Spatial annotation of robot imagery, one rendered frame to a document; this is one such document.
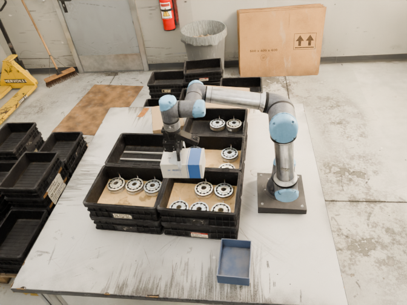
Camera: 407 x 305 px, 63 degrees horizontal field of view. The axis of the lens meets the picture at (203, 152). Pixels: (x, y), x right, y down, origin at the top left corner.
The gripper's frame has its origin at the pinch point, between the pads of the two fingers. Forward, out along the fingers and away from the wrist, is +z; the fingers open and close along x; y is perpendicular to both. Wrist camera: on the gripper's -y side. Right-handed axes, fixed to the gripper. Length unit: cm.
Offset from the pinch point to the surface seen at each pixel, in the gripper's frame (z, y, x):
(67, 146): 72, 132, -98
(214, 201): 28.1, -13.1, 1.9
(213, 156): 28.1, -10.0, -33.9
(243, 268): 41, -29, 33
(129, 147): 28, 46, -42
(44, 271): 40, 72, 39
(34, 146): 66, 157, -90
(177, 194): 27.9, 7.7, -2.4
